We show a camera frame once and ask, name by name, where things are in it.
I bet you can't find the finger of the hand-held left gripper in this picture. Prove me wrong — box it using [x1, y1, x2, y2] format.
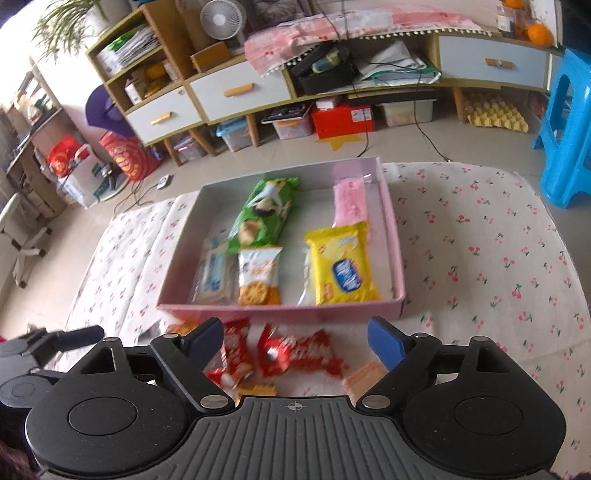
[21, 325, 105, 372]

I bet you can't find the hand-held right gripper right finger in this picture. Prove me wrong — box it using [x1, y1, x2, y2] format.
[356, 316, 522, 413]

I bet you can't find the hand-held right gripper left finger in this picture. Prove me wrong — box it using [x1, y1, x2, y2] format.
[69, 318, 234, 414]

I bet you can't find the red candy packet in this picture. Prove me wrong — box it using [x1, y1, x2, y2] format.
[205, 318, 256, 388]
[256, 324, 349, 380]

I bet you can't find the clear wafer packet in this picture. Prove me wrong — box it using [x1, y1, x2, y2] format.
[344, 361, 389, 404]

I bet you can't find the blue-label bread packet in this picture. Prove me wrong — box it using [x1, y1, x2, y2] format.
[191, 237, 241, 305]

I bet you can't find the orange white biscuit packet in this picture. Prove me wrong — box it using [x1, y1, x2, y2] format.
[238, 246, 283, 306]
[238, 383, 278, 398]

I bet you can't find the yellow snack packet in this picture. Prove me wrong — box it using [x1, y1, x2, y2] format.
[305, 222, 382, 306]

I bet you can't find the green chip packet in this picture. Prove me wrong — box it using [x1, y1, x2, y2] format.
[227, 176, 301, 254]

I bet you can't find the pink wafer packet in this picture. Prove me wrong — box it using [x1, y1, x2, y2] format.
[333, 176, 371, 229]

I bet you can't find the pink cardboard box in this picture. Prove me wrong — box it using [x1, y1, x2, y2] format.
[156, 156, 407, 324]

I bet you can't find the grey office chair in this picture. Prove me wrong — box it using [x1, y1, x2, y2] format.
[0, 191, 54, 287]

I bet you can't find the white shopping bag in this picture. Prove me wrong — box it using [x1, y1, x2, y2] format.
[58, 143, 114, 208]

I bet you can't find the red gift bag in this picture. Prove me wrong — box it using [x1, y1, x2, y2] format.
[46, 135, 86, 178]

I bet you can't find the red patterned bag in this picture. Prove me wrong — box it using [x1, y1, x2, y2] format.
[99, 131, 160, 182]

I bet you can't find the small clear storage bin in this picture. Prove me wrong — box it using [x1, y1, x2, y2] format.
[173, 134, 208, 163]

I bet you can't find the wooden desk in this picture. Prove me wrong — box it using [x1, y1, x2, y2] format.
[0, 58, 65, 217]

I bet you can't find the yellow star sticker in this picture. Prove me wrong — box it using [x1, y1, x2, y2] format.
[330, 134, 365, 153]

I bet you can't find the blue-lid storage bin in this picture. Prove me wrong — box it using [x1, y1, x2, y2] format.
[216, 117, 254, 152]

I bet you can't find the red cardboard box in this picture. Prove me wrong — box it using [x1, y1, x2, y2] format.
[310, 104, 375, 140]

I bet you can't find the purple round object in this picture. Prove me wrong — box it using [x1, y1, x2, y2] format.
[85, 85, 134, 139]

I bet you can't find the white cabinet drawer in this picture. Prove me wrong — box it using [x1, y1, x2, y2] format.
[188, 69, 294, 124]
[126, 85, 204, 146]

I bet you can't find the black keyboard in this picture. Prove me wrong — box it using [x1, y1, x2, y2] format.
[261, 104, 314, 124]

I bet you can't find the yellow egg tray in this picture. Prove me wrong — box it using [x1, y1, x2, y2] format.
[463, 92, 531, 132]

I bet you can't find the wooden cabinet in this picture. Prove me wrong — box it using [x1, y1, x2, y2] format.
[88, 0, 566, 167]

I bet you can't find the blue plastic stool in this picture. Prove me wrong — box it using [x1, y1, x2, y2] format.
[533, 46, 591, 212]

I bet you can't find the yellow shelf item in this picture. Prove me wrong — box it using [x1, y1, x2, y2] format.
[144, 65, 168, 95]

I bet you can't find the black case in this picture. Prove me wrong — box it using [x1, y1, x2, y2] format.
[295, 41, 361, 95]

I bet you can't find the pile of papers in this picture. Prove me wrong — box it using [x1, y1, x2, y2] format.
[360, 39, 439, 86]

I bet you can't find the small wooden box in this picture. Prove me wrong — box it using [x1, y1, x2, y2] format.
[190, 42, 232, 73]

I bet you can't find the stack of booklets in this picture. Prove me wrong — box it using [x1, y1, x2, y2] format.
[97, 25, 160, 77]

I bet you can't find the pale blue cabinet drawer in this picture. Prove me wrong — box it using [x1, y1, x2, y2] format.
[436, 34, 550, 90]

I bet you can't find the green potted plant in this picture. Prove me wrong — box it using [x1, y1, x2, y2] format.
[34, 0, 121, 56]

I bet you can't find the pink fringed cloth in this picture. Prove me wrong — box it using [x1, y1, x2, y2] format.
[244, 11, 497, 75]

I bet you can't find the white desk fan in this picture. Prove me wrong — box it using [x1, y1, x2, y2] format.
[199, 0, 245, 44]

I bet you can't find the cat picture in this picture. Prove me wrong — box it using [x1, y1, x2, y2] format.
[252, 0, 310, 21]

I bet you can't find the black cable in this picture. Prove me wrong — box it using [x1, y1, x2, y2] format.
[413, 69, 451, 162]

